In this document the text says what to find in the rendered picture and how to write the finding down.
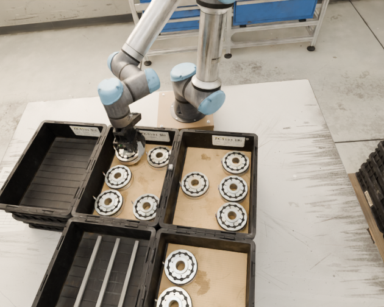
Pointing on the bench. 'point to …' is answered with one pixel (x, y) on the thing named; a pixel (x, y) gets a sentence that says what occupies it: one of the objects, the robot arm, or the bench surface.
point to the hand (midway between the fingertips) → (136, 151)
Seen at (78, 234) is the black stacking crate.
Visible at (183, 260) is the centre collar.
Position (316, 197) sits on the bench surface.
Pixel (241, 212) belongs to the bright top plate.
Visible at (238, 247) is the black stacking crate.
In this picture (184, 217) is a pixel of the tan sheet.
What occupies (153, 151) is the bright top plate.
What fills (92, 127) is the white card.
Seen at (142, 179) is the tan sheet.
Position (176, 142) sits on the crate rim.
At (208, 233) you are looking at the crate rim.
